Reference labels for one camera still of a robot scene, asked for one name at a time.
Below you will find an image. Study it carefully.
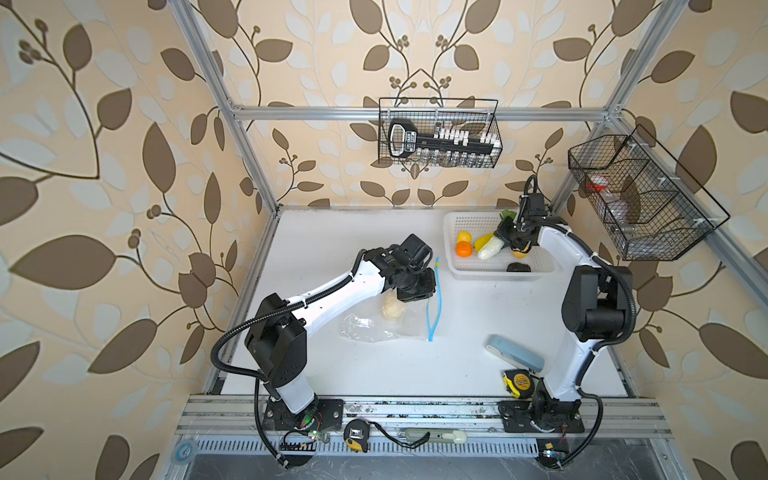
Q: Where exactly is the black wire basket right wall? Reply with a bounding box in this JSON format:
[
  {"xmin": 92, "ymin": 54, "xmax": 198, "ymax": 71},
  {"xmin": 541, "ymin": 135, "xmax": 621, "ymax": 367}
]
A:
[{"xmin": 568, "ymin": 124, "xmax": 731, "ymax": 261}]

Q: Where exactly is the black tool in wire basket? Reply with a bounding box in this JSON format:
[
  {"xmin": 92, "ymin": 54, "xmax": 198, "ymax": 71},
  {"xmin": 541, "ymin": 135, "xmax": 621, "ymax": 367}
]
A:
[{"xmin": 383, "ymin": 118, "xmax": 502, "ymax": 159}]

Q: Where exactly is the white plastic perforated basket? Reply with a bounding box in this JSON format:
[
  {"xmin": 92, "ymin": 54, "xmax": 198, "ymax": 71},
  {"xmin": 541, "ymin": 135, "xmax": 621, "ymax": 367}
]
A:
[{"xmin": 443, "ymin": 212, "xmax": 561, "ymax": 282}]

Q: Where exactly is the black wire basket back wall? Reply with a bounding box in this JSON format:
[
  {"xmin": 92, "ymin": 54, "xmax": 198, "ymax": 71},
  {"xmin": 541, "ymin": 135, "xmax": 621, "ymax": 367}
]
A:
[{"xmin": 378, "ymin": 96, "xmax": 503, "ymax": 169}]

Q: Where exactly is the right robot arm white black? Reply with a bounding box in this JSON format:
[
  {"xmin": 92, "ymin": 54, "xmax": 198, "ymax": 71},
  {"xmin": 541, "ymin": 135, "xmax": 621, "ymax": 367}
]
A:
[{"xmin": 494, "ymin": 192, "xmax": 637, "ymax": 404}]

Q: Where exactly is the light blue case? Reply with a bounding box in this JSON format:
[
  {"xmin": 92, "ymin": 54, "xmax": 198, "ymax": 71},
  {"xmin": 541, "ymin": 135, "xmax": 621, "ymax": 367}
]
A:
[{"xmin": 485, "ymin": 334, "xmax": 545, "ymax": 373}]

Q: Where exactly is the orange toy fruit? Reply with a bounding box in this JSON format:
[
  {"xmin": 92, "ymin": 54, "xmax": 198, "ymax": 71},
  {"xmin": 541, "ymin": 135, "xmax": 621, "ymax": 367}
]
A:
[{"xmin": 455, "ymin": 240, "xmax": 474, "ymax": 258}]

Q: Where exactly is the yellow black tape measure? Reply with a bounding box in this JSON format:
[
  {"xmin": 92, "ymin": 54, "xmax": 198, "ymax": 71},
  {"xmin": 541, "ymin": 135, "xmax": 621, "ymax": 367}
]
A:
[{"xmin": 502, "ymin": 369, "xmax": 535, "ymax": 399}]

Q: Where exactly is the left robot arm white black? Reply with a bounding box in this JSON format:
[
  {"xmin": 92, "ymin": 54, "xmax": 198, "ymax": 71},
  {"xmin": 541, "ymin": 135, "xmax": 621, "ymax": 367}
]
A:
[{"xmin": 210, "ymin": 234, "xmax": 437, "ymax": 415}]

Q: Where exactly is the dark eggplant toy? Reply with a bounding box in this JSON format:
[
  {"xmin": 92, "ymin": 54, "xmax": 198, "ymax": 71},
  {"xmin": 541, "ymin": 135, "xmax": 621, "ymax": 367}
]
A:
[{"xmin": 506, "ymin": 262, "xmax": 531, "ymax": 273}]

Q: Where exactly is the beige potato toy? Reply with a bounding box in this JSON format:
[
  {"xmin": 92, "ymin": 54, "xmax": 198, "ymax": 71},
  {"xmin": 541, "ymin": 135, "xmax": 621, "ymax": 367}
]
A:
[{"xmin": 381, "ymin": 291, "xmax": 406, "ymax": 321}]

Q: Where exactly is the white radish with green leaves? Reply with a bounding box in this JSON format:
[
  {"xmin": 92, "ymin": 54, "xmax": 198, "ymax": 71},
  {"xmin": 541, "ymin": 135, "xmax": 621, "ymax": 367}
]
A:
[{"xmin": 476, "ymin": 209, "xmax": 517, "ymax": 260}]

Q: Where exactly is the pale green utility knife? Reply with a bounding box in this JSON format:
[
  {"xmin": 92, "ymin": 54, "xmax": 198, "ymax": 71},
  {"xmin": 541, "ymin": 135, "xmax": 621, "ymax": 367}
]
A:
[{"xmin": 403, "ymin": 428, "xmax": 468, "ymax": 445}]

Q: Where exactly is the black tape measure on rail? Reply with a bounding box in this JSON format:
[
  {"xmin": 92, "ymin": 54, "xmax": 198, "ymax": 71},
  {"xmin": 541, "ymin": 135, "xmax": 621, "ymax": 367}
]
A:
[{"xmin": 343, "ymin": 419, "xmax": 371, "ymax": 453}]

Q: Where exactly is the yellow corn toy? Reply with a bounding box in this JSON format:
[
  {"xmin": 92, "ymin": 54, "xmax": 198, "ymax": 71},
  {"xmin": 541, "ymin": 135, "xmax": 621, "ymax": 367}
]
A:
[{"xmin": 474, "ymin": 233, "xmax": 495, "ymax": 253}]

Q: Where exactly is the black wire basket wall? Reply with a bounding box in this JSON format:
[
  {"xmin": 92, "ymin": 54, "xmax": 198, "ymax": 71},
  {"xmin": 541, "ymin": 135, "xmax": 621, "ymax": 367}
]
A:
[
  {"xmin": 568, "ymin": 124, "xmax": 731, "ymax": 261},
  {"xmin": 378, "ymin": 96, "xmax": 503, "ymax": 169}
]

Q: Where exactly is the clear zip bag blue zipper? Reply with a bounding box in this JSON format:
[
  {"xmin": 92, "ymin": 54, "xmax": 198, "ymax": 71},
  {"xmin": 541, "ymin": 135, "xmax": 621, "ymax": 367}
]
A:
[{"xmin": 339, "ymin": 258, "xmax": 443, "ymax": 343}]

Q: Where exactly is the red item in wire basket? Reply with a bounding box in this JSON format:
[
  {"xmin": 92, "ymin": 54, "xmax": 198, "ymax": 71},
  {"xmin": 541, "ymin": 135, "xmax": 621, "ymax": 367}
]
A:
[{"xmin": 585, "ymin": 175, "xmax": 610, "ymax": 193}]

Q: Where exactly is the aluminium frame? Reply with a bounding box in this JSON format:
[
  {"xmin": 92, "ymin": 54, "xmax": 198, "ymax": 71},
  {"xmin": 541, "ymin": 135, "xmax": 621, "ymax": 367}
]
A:
[{"xmin": 167, "ymin": 1, "xmax": 767, "ymax": 296}]

